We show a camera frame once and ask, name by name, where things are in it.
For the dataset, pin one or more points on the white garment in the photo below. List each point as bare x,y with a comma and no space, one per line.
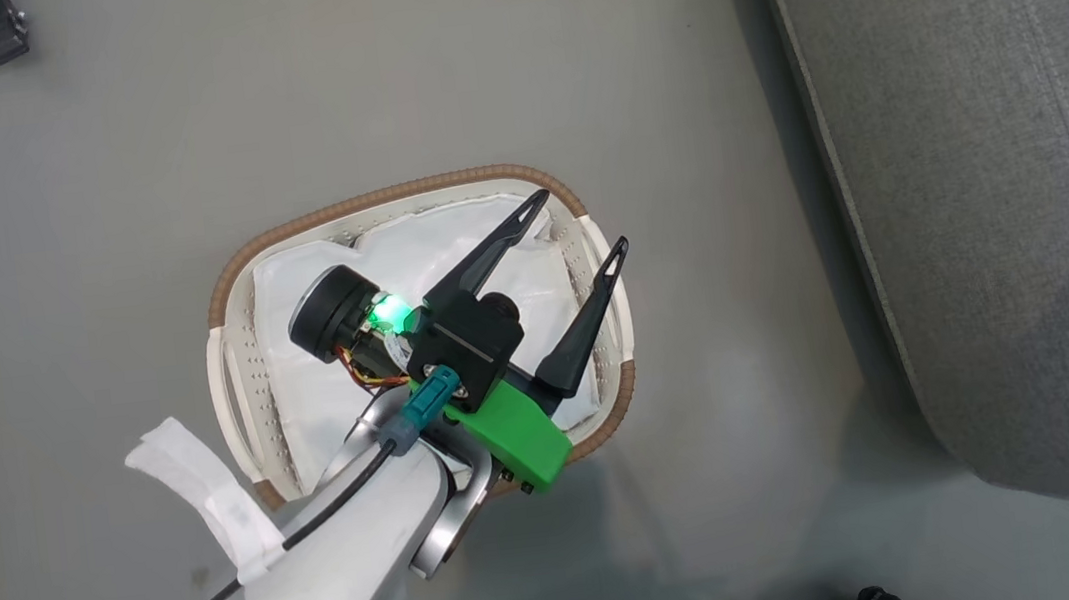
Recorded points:
409,254

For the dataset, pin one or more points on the white laundry basket brown rim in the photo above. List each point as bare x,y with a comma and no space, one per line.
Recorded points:
246,373

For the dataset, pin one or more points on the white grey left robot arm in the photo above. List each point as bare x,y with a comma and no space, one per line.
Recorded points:
344,573

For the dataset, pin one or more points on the grey fabric sofa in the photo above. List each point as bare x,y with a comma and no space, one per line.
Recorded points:
1005,186

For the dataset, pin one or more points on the white tape strip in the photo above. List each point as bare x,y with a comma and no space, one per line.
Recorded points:
215,497

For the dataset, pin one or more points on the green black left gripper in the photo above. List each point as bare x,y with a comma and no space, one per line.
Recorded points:
510,434

